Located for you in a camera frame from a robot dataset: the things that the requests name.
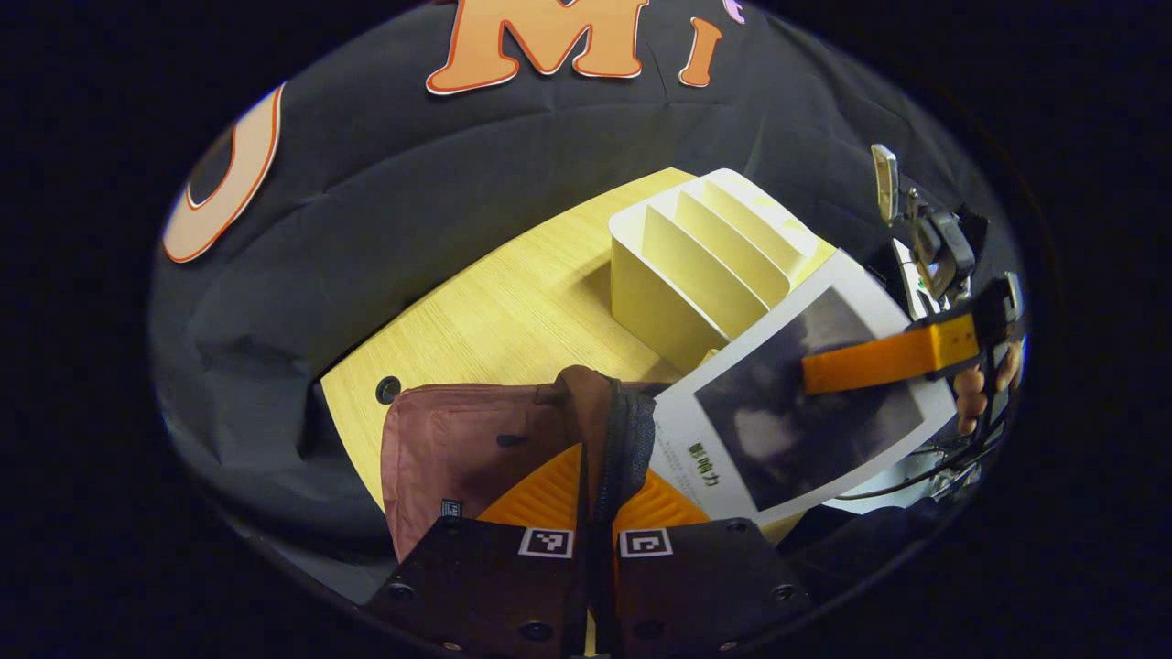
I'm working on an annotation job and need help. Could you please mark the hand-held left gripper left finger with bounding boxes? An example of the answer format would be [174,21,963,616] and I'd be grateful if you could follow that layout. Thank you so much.
[364,444,589,656]

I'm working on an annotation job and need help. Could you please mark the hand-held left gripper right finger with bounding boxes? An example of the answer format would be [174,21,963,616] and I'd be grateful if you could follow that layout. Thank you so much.
[608,470,814,656]

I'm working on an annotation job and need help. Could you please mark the maroon schoolbag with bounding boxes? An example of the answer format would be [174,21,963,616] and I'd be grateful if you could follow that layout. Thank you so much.
[380,365,662,562]

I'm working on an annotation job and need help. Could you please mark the white book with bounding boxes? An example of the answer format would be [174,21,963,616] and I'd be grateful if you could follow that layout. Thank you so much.
[648,249,960,529]

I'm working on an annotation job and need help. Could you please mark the white bookshelf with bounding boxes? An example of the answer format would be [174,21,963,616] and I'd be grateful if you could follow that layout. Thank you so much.
[608,167,822,378]

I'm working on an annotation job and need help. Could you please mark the black backdrop cloth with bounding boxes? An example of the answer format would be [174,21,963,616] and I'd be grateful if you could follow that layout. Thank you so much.
[149,0,1008,605]

